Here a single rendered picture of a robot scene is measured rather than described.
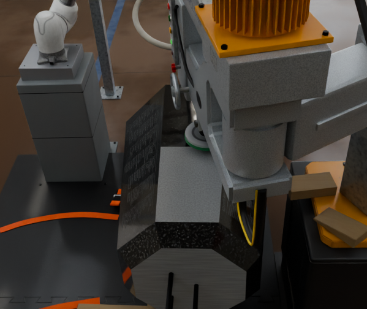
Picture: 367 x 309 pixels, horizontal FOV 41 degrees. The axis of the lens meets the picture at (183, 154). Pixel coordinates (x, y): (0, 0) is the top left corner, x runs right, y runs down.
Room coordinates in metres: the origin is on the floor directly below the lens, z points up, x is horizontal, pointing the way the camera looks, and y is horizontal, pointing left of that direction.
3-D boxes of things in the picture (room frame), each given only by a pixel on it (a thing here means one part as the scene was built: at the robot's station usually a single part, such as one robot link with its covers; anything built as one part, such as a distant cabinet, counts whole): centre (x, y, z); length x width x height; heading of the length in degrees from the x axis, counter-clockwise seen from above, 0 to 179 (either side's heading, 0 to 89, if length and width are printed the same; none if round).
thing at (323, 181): (1.56, -0.54, 0.81); 0.20 x 0.10 x 0.05; 94
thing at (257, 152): (1.18, -0.22, 1.39); 0.19 x 0.19 x 0.20
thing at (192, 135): (1.84, -0.12, 0.92); 0.21 x 0.21 x 0.01
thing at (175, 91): (1.70, -0.02, 1.25); 0.15 x 0.10 x 0.15; 8
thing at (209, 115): (1.45, -0.16, 1.35); 0.74 x 0.23 x 0.49; 8
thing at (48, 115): (2.77, 0.76, 0.40); 0.50 x 0.50 x 0.80; 85
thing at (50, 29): (2.79, 0.75, 1.05); 0.18 x 0.16 x 0.22; 166
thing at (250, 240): (1.18, -0.21, 1.10); 0.23 x 0.03 x 0.32; 8
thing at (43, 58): (2.75, 0.76, 0.91); 0.22 x 0.18 x 0.06; 6
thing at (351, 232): (1.33, -0.61, 0.80); 0.20 x 0.10 x 0.05; 36
